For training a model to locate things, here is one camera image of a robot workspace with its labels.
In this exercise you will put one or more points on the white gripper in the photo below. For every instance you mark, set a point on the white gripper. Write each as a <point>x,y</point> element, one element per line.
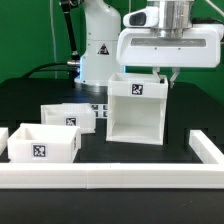
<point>199,47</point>

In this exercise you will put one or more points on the white drawer cabinet frame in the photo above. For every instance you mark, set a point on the white drawer cabinet frame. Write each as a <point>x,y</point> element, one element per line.
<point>136,108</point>

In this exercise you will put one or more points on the white front drawer box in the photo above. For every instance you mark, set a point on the white front drawer box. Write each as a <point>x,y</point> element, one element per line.
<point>38,143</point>

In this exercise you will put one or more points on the white drawer box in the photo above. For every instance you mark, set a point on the white drawer box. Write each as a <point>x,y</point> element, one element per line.
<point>38,143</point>
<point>70,114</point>

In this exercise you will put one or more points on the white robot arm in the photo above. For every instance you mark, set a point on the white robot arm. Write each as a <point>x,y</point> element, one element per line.
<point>162,34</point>

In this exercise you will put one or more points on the white rear drawer box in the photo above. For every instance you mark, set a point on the white rear drawer box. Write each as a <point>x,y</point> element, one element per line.
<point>70,114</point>

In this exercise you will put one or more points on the white marker base sheet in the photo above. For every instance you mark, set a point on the white marker base sheet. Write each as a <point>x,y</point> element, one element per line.
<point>100,110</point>

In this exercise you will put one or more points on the white U-shaped fence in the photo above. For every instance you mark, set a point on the white U-shaped fence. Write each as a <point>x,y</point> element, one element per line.
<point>209,173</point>

